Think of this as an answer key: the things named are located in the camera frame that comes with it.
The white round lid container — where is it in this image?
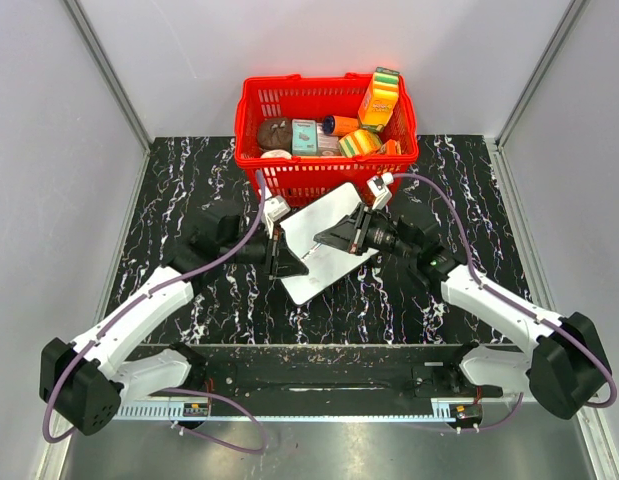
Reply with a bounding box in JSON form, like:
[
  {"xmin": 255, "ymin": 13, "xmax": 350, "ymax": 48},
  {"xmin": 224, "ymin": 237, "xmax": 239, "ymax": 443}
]
[{"xmin": 261, "ymin": 149, "xmax": 292, "ymax": 159}]

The orange blue cylindrical can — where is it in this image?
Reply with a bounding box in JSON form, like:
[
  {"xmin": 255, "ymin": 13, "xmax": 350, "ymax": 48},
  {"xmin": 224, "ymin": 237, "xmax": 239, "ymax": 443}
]
[{"xmin": 322, "ymin": 115, "xmax": 360, "ymax": 137}]

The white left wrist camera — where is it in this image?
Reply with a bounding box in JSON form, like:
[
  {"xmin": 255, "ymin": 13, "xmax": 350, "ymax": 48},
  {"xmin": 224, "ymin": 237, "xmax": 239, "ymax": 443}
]
[{"xmin": 262, "ymin": 195, "xmax": 291, "ymax": 224}]

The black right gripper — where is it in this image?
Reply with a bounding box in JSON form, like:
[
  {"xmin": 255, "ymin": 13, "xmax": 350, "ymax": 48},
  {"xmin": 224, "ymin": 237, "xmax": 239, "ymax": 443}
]
[{"xmin": 315, "ymin": 204, "xmax": 417, "ymax": 262}]

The teal white small box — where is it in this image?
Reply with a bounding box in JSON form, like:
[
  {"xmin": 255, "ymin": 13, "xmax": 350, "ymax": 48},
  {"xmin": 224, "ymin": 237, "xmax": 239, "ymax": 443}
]
[{"xmin": 291, "ymin": 119, "xmax": 317, "ymax": 156}]

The white whiteboard marker pen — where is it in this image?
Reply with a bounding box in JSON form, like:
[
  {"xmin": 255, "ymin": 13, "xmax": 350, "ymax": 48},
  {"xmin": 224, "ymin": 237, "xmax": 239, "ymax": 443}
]
[{"xmin": 301, "ymin": 242, "xmax": 322, "ymax": 261}]

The small white whiteboard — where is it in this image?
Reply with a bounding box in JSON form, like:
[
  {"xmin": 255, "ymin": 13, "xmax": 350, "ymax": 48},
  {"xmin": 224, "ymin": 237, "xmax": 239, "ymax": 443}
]
[{"xmin": 277, "ymin": 181, "xmax": 383, "ymax": 306}]

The red plastic shopping basket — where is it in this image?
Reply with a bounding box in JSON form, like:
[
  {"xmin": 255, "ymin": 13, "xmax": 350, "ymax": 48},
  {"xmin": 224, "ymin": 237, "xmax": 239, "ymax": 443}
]
[{"xmin": 234, "ymin": 73, "xmax": 419, "ymax": 207}]

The orange green sponge box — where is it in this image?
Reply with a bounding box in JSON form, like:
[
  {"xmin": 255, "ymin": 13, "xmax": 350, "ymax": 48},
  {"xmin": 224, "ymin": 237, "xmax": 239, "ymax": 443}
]
[{"xmin": 357, "ymin": 67, "xmax": 400, "ymax": 133}]

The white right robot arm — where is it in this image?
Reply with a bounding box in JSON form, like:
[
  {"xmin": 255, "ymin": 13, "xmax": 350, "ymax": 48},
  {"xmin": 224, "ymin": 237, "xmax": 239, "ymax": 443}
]
[{"xmin": 314, "ymin": 205, "xmax": 617, "ymax": 419}]

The orange snack packet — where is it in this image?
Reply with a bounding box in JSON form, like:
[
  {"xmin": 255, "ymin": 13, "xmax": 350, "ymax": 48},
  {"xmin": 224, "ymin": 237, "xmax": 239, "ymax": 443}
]
[{"xmin": 377, "ymin": 139, "xmax": 402, "ymax": 156}]

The yellow green sponge pack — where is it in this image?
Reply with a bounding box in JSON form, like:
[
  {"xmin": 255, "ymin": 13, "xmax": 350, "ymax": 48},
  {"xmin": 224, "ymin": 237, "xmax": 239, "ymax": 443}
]
[{"xmin": 338, "ymin": 129, "xmax": 382, "ymax": 158}]

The pink white small box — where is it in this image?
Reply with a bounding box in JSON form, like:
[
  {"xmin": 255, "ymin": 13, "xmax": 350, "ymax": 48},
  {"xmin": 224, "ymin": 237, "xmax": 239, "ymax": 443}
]
[{"xmin": 316, "ymin": 123, "xmax": 341, "ymax": 157}]

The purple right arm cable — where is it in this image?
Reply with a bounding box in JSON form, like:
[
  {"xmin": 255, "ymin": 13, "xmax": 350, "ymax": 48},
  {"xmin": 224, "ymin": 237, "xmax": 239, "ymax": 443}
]
[{"xmin": 383, "ymin": 173, "xmax": 618, "ymax": 434}]

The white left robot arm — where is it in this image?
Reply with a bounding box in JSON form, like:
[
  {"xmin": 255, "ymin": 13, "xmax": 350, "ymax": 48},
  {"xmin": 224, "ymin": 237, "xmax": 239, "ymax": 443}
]
[{"xmin": 39, "ymin": 196, "xmax": 308, "ymax": 443}]

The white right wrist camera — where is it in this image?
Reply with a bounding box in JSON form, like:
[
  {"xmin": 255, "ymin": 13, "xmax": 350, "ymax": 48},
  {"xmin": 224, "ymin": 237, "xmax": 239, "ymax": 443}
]
[{"xmin": 367, "ymin": 172, "xmax": 394, "ymax": 210}]

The brown round bread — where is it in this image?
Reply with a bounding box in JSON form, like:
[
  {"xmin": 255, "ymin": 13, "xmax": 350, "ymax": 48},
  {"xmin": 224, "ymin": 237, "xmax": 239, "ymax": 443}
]
[{"xmin": 256, "ymin": 117, "xmax": 293, "ymax": 151}]

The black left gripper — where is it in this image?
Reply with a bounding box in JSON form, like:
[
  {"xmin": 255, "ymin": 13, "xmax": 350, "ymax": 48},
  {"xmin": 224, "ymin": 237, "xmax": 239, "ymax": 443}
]
[{"xmin": 220, "ymin": 221, "xmax": 308, "ymax": 279}]

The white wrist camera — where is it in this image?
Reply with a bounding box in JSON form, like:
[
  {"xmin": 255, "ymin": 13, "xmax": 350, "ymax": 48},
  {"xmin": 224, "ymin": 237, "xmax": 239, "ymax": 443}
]
[
  {"xmin": 262, "ymin": 195, "xmax": 291, "ymax": 224},
  {"xmin": 367, "ymin": 172, "xmax": 394, "ymax": 210}
]

